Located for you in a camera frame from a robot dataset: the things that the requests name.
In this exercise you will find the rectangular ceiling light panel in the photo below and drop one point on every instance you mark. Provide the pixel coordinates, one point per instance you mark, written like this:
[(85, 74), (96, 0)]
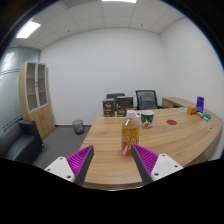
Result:
[(119, 1), (28, 30)]

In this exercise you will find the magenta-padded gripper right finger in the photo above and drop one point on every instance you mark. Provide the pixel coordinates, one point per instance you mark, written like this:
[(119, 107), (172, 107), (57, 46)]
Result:
[(163, 165)]

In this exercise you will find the green and white cup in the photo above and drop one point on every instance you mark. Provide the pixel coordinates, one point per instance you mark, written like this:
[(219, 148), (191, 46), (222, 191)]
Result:
[(147, 119)]

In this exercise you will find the wooden side desk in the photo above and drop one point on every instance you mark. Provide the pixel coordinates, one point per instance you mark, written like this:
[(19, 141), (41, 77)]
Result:
[(175, 101)]

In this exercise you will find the grey office chair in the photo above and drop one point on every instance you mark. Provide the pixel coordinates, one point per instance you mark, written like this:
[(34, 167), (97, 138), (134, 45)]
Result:
[(115, 95)]

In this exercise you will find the purple standing card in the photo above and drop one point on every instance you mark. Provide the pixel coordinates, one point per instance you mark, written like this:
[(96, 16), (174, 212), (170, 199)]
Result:
[(200, 104)]

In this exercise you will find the wooden glass-door shelf cabinet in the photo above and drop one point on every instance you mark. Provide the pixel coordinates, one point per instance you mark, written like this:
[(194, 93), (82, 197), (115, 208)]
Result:
[(40, 116)]

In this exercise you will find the small orange box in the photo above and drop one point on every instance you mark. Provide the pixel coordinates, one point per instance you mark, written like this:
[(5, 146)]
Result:
[(191, 110)]

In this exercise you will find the black leather sofa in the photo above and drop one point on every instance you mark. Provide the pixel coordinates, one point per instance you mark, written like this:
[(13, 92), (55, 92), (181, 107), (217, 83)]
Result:
[(20, 143)]

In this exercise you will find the flat round red coaster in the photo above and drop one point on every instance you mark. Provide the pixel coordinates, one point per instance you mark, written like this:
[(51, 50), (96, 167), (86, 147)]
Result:
[(171, 122)]

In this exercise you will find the black mesh office chair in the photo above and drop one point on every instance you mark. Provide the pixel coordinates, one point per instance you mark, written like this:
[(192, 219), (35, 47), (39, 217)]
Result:
[(146, 99)]

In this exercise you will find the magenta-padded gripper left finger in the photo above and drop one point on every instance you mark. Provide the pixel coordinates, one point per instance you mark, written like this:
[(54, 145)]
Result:
[(61, 166)]

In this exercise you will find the grey mesh waste bin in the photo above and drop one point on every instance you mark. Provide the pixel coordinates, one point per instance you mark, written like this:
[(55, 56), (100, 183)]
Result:
[(78, 127)]

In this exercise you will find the yellow-labelled drink bottle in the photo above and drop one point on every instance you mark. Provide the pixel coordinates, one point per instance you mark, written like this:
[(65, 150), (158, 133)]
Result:
[(129, 135)]

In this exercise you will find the small green box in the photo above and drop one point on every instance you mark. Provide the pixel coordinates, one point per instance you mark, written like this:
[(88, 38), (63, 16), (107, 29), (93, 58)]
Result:
[(207, 116)]

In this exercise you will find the small brown cardboard box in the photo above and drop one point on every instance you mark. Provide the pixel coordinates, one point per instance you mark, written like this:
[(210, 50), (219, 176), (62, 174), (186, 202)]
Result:
[(108, 108)]

